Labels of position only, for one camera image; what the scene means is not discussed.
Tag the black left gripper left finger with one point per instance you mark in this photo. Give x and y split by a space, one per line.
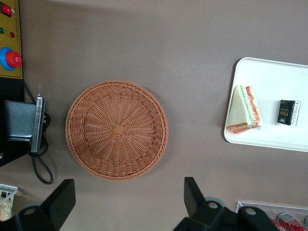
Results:
57 207

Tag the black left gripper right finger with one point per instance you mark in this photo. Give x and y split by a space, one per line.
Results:
195 207

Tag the triangular sandwich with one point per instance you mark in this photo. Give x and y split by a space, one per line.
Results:
240 110

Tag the round brown wicker basket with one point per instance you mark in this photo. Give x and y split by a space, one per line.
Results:
134 110

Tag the beige rectangular tray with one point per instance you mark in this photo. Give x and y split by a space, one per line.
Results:
272 79

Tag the clear acrylic bottle rack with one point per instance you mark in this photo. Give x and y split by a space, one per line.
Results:
243 205

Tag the clear bag of pastries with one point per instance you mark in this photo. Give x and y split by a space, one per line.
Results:
4 209

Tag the small black white box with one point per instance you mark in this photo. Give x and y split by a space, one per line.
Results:
285 111

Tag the yellow black control box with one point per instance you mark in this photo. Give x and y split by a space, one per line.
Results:
9 41

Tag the grey metal bracket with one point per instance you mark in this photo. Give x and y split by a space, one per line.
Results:
19 120

